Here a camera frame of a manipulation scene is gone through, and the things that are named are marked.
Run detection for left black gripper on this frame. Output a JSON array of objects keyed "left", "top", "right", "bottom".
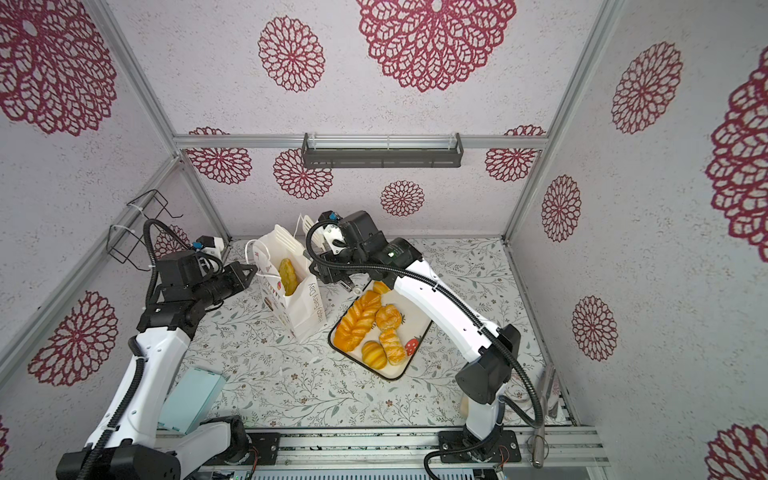
[{"left": 193, "top": 261, "right": 258, "bottom": 310}]

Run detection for metal tongs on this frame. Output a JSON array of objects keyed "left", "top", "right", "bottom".
[{"left": 273, "top": 214, "right": 316, "bottom": 254}]

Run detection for striped bread roll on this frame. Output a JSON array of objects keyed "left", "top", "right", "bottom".
[{"left": 278, "top": 258, "right": 300, "bottom": 297}]

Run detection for white paper bag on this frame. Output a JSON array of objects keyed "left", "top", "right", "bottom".
[{"left": 244, "top": 215, "right": 326, "bottom": 341}]

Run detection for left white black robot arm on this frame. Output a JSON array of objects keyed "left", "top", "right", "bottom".
[{"left": 55, "top": 219, "right": 259, "bottom": 479}]

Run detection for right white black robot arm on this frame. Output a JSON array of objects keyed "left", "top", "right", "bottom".
[{"left": 306, "top": 211, "right": 544, "bottom": 461}]

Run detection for small round bread top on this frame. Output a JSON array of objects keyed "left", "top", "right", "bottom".
[{"left": 372, "top": 281, "right": 391, "bottom": 295}]

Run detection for long braided orange bread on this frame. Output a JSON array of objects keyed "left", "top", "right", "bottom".
[{"left": 333, "top": 290, "right": 382, "bottom": 352}]

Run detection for yellow bun bottom left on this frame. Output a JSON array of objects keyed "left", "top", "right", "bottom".
[{"left": 361, "top": 341, "right": 388, "bottom": 370}]

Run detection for white tray black rim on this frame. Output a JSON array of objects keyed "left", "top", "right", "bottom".
[{"left": 328, "top": 281, "right": 433, "bottom": 381}]

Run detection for light green box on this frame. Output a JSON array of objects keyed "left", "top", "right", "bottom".
[{"left": 158, "top": 367, "right": 226, "bottom": 435}]

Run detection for beige sponge block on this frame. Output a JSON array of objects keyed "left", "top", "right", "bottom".
[{"left": 460, "top": 395, "right": 469, "bottom": 419}]

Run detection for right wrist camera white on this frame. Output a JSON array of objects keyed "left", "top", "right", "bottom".
[{"left": 313, "top": 211, "right": 347, "bottom": 255}]

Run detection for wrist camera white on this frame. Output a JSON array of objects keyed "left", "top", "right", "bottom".
[
  {"left": 313, "top": 211, "right": 347, "bottom": 255},
  {"left": 192, "top": 236, "right": 226, "bottom": 259}
]

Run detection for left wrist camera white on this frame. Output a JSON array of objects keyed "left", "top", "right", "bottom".
[{"left": 192, "top": 236, "right": 226, "bottom": 259}]

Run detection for black wall shelf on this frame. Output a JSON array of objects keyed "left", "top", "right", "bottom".
[{"left": 300, "top": 133, "right": 465, "bottom": 169}]

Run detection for black wire wall rack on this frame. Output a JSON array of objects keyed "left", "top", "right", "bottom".
[{"left": 104, "top": 188, "right": 183, "bottom": 272}]

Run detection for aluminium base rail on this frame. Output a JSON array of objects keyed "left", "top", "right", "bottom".
[{"left": 197, "top": 425, "right": 611, "bottom": 470}]

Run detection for metal handled tool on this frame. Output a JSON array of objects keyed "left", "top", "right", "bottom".
[{"left": 527, "top": 364, "right": 555, "bottom": 469}]

